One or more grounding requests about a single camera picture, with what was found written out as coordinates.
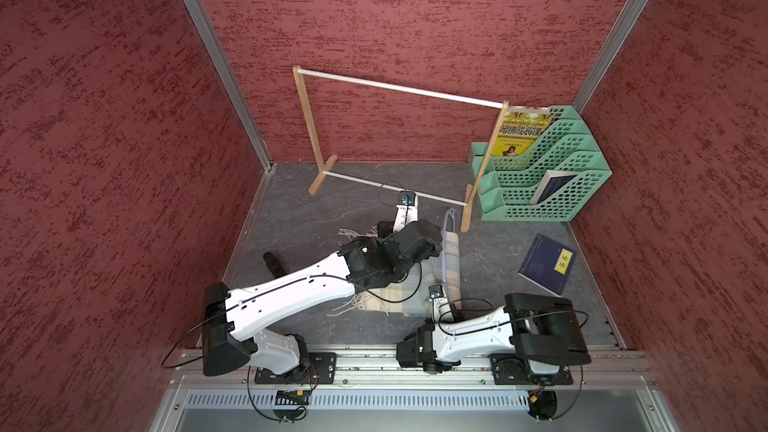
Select blue beige plaid scarf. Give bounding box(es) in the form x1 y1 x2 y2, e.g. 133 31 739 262
327 231 461 320

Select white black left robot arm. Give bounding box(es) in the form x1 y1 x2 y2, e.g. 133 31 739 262
202 219 442 377

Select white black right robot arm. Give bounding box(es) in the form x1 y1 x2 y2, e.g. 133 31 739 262
396 293 591 378

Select small black cylinder object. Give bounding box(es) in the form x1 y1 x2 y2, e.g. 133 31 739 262
263 252 287 279

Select dark blue book yellow label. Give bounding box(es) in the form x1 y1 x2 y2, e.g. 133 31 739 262
518 233 578 297

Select green plastic file organizer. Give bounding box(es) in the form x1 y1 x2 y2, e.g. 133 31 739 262
467 105 612 222

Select dark book in organizer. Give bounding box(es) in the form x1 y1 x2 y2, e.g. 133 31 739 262
530 170 579 205

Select yellow book in organizer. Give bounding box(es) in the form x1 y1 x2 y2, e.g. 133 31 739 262
491 107 554 157

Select aluminium corner profile left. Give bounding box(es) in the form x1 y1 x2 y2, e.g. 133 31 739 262
182 0 273 173

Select aluminium corner profile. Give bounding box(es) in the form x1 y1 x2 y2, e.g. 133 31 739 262
572 0 649 114
182 0 273 173

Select aluminium corner profile right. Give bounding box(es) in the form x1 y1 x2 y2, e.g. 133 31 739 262
572 0 649 114

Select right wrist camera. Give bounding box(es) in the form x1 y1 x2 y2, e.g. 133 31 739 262
428 284 445 301

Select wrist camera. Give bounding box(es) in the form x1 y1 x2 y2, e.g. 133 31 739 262
428 284 445 301
397 190 417 208

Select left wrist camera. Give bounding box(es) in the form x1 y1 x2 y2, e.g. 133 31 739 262
397 190 417 208

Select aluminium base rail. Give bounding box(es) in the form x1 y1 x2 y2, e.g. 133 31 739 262
168 345 660 391

